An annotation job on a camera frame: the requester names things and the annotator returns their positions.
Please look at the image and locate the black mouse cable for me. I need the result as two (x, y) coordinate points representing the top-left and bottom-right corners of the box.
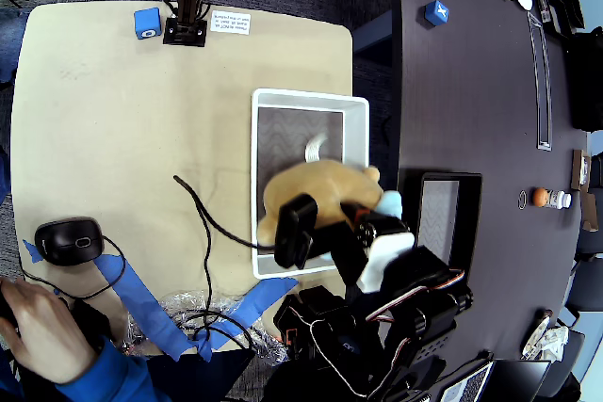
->
(21, 234), (127, 300)

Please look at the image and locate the crumpled white tissue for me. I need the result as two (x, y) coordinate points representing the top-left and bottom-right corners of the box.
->
(536, 325), (571, 364)

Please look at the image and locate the black plastic tray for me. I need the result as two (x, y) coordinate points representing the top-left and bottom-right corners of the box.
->
(394, 167), (484, 290)

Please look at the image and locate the black computer mouse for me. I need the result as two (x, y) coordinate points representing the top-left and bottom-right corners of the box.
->
(34, 217), (105, 266)

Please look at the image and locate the person's right hand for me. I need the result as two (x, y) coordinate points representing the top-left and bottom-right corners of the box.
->
(0, 277), (103, 385)

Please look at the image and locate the blue sleeved forearm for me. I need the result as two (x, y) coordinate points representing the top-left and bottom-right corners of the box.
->
(0, 340), (156, 402)

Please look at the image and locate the white pill bottle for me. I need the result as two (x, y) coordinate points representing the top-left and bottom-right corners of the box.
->
(546, 189), (573, 210)

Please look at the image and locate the clear packet with brown cap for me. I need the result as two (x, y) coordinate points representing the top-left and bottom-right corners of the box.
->
(520, 310), (553, 360)

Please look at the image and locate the short blue tape strip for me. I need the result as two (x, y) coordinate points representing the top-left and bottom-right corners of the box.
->
(195, 277), (300, 365)

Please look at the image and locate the blue foam cube with circle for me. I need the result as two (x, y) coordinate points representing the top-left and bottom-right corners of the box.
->
(133, 7), (162, 40)

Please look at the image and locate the white paper label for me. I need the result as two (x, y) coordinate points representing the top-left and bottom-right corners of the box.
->
(209, 9), (252, 37)

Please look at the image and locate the black webcam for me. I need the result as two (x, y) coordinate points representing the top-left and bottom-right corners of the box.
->
(274, 193), (368, 288)

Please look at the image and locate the long blue tape strip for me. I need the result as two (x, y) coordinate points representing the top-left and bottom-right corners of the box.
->
(22, 237), (199, 362)

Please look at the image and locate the laptop computer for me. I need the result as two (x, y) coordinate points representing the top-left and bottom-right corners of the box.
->
(437, 358), (552, 402)

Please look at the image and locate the orange plush bear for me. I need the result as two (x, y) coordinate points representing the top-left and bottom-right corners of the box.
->
(256, 134), (404, 247)

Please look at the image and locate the blue foam cube with cross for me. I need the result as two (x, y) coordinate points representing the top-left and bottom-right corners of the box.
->
(423, 0), (450, 26)

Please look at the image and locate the brown cardboard piece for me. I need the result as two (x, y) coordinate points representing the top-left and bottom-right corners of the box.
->
(579, 190), (599, 233)

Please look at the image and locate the black webcam cable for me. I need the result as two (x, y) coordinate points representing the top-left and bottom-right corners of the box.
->
(172, 174), (284, 351)

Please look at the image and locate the black pouch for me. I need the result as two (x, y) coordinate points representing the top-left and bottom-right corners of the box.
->
(558, 0), (585, 31)

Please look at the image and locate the grey office chair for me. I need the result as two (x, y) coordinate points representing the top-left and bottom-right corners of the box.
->
(564, 267), (603, 314)

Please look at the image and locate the clear plastic wrap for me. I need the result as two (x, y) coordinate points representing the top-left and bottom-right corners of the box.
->
(115, 288), (291, 365)

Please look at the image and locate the brown cardboard box with window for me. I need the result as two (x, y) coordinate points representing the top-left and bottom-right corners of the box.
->
(570, 149), (593, 192)

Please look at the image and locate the white plastic bin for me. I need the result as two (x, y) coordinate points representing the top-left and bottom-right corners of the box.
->
(251, 88), (370, 281)

